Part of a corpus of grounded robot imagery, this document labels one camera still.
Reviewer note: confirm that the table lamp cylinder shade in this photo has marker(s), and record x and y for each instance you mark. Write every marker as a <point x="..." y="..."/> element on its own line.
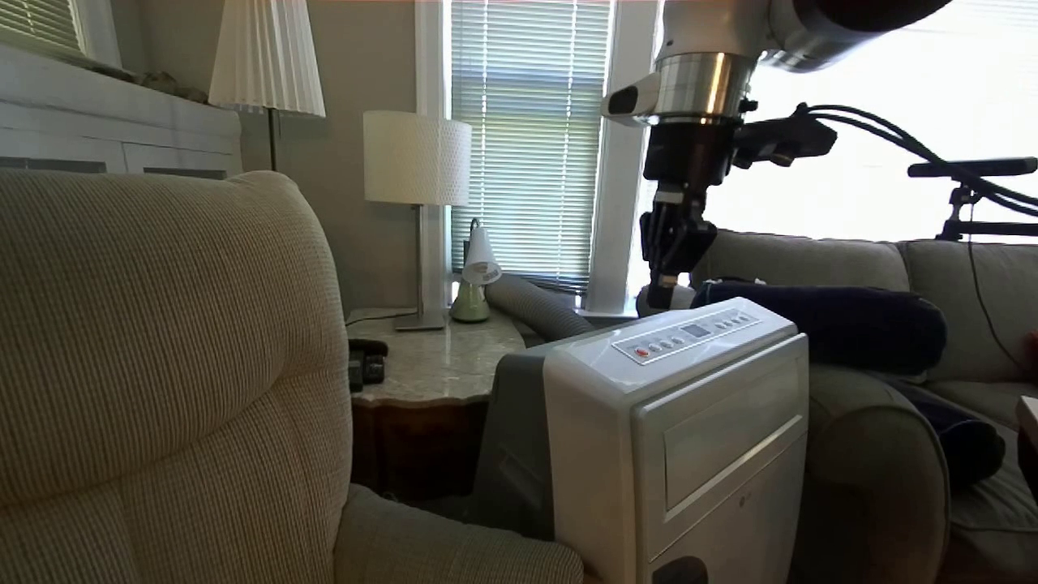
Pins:
<point x="417" y="157"/>

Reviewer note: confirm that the beige fabric sofa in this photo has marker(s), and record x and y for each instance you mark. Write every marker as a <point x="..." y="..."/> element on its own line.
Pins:
<point x="862" y="475"/>

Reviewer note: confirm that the white wooden cabinet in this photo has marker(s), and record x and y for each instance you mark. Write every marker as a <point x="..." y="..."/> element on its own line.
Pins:
<point x="108" y="118"/>

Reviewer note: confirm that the white window blinds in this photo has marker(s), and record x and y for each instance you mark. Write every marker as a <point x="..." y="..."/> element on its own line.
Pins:
<point x="37" y="22"/>
<point x="530" y="132"/>

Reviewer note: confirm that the marble top side table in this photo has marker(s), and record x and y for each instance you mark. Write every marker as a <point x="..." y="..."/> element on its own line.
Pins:
<point x="433" y="361"/>

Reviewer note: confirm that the small green white desk lamp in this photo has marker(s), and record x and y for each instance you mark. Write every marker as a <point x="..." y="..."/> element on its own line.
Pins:
<point x="470" y="293"/>

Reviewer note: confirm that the dark blue bolster pillow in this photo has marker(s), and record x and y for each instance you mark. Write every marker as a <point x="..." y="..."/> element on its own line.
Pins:
<point x="853" y="327"/>

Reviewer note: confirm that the white portable air cooler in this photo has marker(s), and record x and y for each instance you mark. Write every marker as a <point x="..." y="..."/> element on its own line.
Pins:
<point x="713" y="457"/>

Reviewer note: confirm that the floor lamp pleated shade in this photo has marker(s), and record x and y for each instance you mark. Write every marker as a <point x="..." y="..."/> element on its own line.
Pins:
<point x="264" y="61"/>

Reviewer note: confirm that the white window frame post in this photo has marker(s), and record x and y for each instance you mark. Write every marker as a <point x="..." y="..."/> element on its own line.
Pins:
<point x="620" y="197"/>

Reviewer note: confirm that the beige ribbed armchair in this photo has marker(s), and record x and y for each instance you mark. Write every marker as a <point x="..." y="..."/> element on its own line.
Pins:
<point x="162" y="377"/>

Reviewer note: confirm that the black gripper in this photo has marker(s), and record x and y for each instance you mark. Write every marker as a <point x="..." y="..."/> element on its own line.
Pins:
<point x="685" y="157"/>

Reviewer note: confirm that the black metal stand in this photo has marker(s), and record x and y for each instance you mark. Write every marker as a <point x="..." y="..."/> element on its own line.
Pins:
<point x="973" y="167"/>

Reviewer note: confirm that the small black object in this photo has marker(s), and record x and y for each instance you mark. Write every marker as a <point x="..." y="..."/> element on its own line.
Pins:
<point x="365" y="361"/>

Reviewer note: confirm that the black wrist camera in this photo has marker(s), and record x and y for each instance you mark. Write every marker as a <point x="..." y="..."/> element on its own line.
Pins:
<point x="783" y="139"/>

